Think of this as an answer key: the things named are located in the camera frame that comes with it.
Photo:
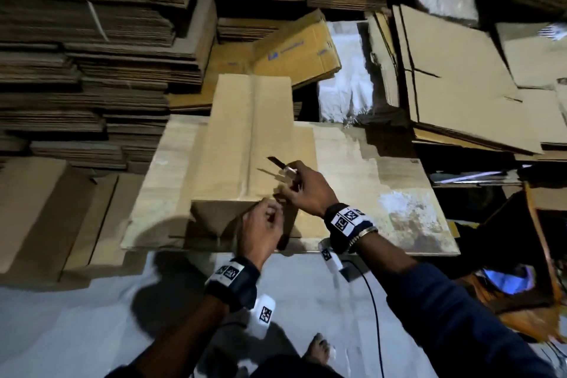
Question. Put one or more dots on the person's right hand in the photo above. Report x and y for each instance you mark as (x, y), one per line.
(310, 192)

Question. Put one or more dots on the person's left hand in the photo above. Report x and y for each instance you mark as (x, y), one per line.
(261, 233)

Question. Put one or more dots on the small metal cutter blade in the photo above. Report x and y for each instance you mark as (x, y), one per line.
(282, 165)

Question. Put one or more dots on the person's right forearm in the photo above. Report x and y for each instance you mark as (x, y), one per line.
(452, 320)

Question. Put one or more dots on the person's left forearm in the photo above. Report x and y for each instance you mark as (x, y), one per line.
(177, 342)

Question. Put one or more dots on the person's bare foot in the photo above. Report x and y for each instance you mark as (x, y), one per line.
(317, 348)

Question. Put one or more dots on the person's trouser leg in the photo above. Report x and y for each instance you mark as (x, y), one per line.
(292, 366)

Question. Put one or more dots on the pile of brown cartons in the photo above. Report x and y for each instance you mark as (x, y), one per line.
(461, 81)

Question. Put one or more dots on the stacks of flat cardboard bundles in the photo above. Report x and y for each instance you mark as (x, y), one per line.
(80, 54)

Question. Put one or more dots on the plywood work board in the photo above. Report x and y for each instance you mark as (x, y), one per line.
(381, 187)

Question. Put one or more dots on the white plastic sack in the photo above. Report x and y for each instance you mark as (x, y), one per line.
(345, 76)

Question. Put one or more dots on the yellow carton with blue print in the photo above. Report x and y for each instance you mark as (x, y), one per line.
(297, 50)

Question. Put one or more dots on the blue glowing device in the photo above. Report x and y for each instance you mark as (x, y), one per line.
(509, 281)

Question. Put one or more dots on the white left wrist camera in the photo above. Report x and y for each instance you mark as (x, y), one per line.
(262, 316)

